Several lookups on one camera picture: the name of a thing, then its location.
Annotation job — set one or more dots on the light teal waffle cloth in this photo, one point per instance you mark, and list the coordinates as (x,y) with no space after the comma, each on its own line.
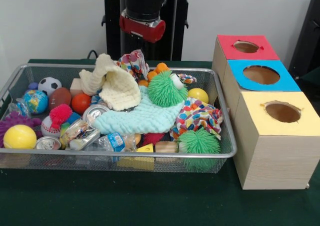
(145,116)

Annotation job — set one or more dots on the large yellow ball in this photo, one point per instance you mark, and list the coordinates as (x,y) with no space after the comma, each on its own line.
(19,137)

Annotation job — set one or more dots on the cream waffle cloth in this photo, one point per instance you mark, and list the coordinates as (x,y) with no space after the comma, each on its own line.
(117,88)

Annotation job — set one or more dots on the small soccer ball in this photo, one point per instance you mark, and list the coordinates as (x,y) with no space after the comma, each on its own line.
(49,85)

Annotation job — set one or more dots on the polka dot cloth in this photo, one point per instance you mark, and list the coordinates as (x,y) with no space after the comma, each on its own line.
(197,118)

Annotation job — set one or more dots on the small yellow ball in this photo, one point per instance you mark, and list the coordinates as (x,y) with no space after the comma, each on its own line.
(199,95)

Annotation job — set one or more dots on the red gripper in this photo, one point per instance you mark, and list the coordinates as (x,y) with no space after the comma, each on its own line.
(142,30)

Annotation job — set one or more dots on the dark green tablecloth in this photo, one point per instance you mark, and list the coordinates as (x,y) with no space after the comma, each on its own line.
(150,201)

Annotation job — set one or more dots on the green fuzzy monster toy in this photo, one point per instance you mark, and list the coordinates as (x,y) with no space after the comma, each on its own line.
(167,88)

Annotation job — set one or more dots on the blue globe ball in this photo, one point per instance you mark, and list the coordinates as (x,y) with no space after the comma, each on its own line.
(35,101)

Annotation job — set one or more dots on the black panel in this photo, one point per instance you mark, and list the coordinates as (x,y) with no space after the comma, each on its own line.
(309,36)

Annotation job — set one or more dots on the green spiky ball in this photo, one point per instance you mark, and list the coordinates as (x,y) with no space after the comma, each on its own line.
(198,142)

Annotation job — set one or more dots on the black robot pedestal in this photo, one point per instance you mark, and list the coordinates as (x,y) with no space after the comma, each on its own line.
(112,36)

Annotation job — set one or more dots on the wooden box with three holes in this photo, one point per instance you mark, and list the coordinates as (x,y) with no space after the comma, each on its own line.
(275,156)

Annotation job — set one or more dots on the brown toy football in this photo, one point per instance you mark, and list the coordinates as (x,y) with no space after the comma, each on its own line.
(60,98)

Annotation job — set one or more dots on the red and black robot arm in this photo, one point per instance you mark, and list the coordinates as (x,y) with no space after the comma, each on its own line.
(144,1)

